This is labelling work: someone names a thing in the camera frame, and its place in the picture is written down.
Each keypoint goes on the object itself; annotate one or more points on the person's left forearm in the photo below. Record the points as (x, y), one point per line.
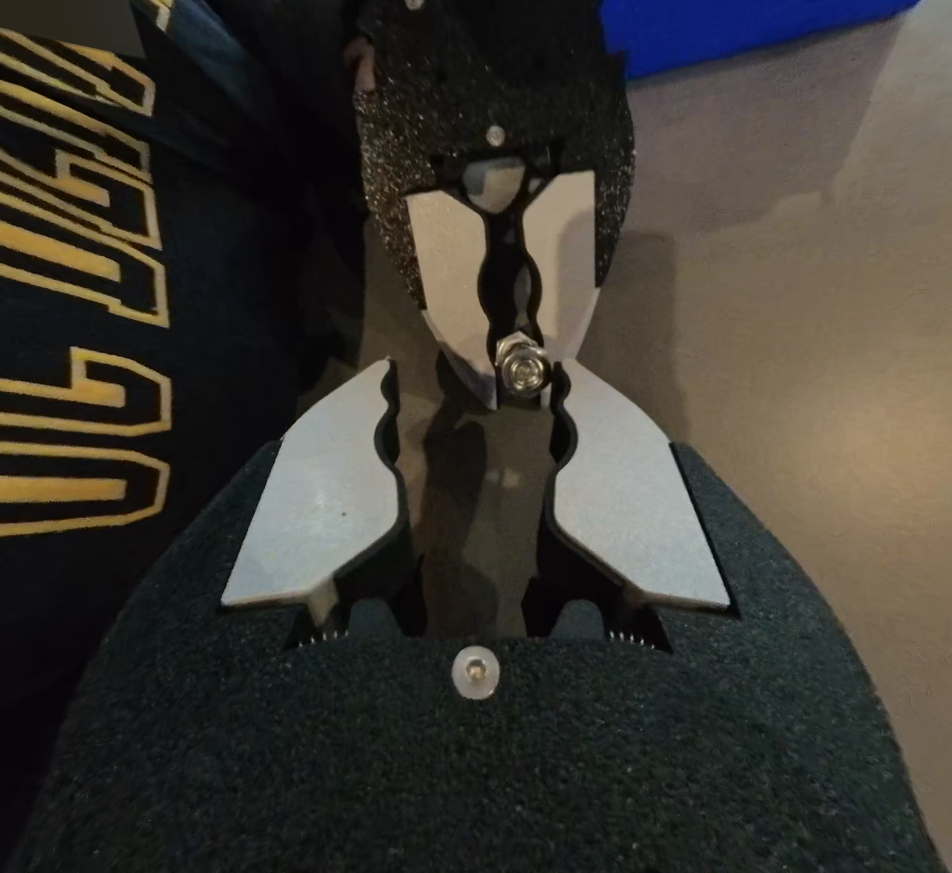
(282, 18)

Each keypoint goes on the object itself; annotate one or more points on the person's dark sweatshirt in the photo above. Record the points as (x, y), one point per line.
(223, 382)

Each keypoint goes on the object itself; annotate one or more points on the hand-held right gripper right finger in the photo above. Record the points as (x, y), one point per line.
(632, 508)

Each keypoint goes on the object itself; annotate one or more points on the silver hex bolt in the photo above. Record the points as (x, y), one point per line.
(524, 372)

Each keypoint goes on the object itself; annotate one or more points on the silver hex nut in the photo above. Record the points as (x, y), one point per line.
(512, 346)

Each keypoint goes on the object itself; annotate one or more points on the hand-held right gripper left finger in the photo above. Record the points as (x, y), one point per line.
(320, 501)

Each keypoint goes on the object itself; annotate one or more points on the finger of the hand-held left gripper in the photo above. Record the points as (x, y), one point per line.
(450, 271)
(569, 263)

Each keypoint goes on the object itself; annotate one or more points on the person's left hand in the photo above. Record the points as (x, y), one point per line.
(361, 70)

